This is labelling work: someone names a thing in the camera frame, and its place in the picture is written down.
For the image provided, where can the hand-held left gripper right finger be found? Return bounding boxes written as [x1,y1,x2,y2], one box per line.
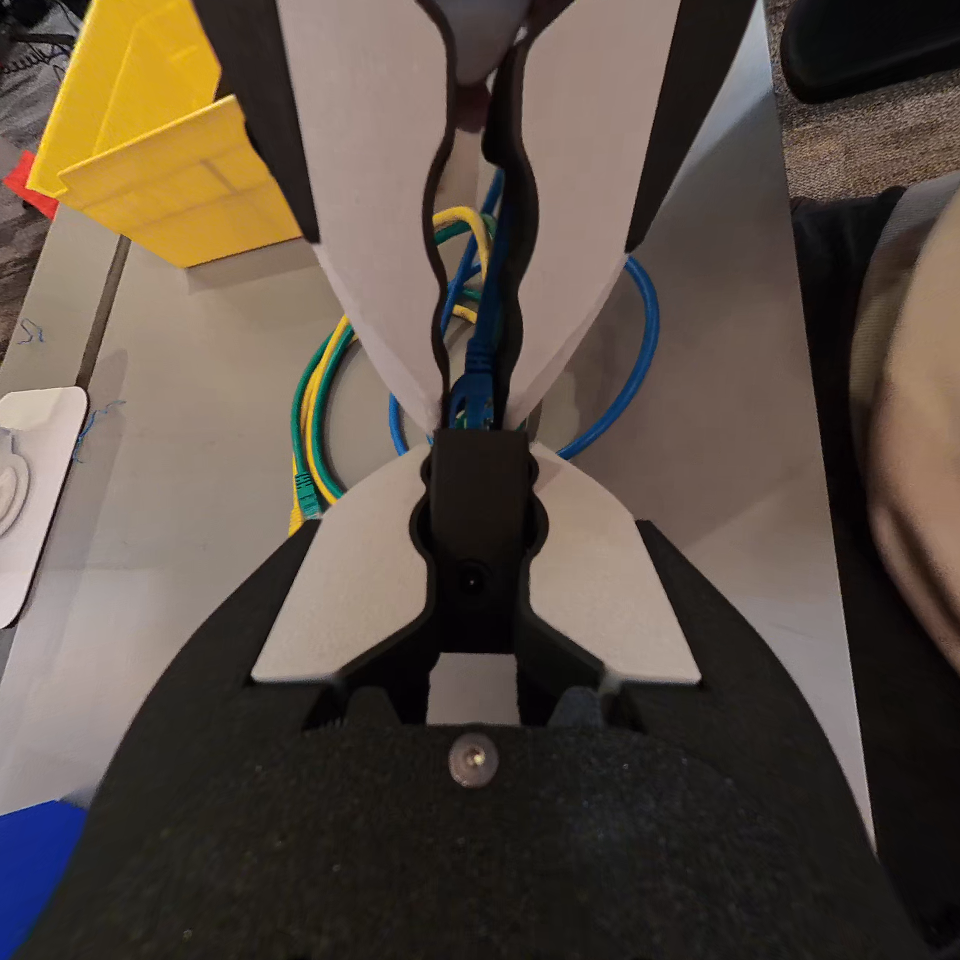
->
[517,441,704,687]

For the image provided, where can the green ethernet cable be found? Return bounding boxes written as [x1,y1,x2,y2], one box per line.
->
[289,212,498,520]

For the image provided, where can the white plastic tray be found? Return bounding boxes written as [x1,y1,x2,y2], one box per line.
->
[0,386,90,630]

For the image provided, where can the red striped object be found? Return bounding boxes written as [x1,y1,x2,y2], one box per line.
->
[2,150,60,220]

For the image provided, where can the black chair armrest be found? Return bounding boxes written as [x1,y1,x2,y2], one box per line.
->
[780,0,960,104]

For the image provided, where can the blue ethernet cable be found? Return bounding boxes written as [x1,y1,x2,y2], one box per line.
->
[387,166,661,462]

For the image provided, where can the black ethernet port block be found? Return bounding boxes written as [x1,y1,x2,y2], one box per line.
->
[427,429,535,654]

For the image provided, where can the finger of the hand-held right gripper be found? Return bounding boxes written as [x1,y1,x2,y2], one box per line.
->
[480,0,684,430]
[276,0,457,438]

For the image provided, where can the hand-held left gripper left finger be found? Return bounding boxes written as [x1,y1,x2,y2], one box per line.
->
[249,447,442,687]

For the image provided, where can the blue plastic bin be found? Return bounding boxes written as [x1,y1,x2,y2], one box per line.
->
[0,798,90,960]

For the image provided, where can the person's leg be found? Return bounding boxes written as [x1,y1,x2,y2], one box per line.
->
[847,176,960,676]

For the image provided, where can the yellow ethernet cable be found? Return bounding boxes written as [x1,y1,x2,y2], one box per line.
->
[288,206,492,537]

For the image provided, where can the yellow plastic bin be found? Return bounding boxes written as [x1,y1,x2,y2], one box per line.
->
[26,0,305,270]

